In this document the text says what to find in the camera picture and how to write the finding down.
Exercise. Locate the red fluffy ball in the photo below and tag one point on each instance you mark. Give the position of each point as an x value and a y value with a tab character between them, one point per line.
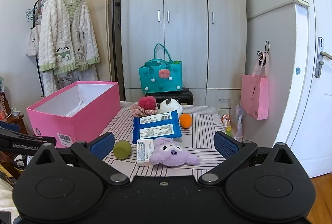
147	103

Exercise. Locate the yellow cloth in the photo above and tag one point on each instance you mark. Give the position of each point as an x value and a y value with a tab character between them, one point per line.
5	172

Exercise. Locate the dark wooden side table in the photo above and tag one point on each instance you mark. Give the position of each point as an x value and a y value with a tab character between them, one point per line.
18	123

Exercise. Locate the orange plush toy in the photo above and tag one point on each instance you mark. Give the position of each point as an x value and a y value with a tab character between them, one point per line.
185	120

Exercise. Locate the pink floral cloth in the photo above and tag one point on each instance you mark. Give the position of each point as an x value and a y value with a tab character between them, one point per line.
138	111

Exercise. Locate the teal felt handbag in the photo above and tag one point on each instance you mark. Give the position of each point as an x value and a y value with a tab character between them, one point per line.
160	78

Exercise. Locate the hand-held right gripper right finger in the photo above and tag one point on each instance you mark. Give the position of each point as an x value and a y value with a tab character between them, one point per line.
227	145

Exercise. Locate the canvas tote bag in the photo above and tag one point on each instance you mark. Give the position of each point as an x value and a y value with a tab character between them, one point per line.
32	42

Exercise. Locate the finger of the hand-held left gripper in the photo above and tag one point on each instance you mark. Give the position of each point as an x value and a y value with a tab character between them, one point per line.
9	127

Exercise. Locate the blue wet wipes packet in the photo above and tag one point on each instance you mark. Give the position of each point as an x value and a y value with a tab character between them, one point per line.
155	125

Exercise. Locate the white tissue packet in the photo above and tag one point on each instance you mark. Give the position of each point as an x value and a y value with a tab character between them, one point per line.
145	152

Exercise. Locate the green ball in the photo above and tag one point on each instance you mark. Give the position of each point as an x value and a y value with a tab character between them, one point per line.
122	150

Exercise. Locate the panda plush toy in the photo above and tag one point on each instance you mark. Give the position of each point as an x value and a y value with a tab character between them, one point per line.
168	106

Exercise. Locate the white green fleece jacket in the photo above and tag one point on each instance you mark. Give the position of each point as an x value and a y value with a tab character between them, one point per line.
67	32

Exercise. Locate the pink cardboard box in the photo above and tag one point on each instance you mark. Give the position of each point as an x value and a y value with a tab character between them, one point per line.
85	115

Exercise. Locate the black clothes rack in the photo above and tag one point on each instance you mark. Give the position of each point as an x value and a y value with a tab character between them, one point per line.
113	19

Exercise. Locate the white fleece pants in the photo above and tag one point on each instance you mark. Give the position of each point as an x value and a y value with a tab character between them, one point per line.
49	84

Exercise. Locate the white printed paper sheet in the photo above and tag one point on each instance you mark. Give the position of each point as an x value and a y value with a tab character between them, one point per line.
75	110

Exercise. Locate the white door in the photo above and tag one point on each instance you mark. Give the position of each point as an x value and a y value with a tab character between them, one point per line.
319	110

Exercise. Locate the striped tablecloth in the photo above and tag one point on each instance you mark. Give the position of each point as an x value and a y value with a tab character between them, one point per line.
202	130

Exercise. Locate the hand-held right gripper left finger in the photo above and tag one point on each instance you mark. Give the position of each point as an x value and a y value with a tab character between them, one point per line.
103	145

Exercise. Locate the clear plastic bag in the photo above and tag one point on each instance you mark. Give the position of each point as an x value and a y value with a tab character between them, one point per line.
239	123

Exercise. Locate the black white striped ribbon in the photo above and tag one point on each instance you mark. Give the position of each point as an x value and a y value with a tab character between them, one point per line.
261	56

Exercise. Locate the blue round sticker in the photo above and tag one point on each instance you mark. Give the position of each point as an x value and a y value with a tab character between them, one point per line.
298	71

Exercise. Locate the pink gift bag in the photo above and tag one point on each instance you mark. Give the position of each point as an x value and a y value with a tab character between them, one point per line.
254	97

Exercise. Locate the purple plush toy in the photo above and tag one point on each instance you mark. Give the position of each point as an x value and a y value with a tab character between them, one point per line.
171	154

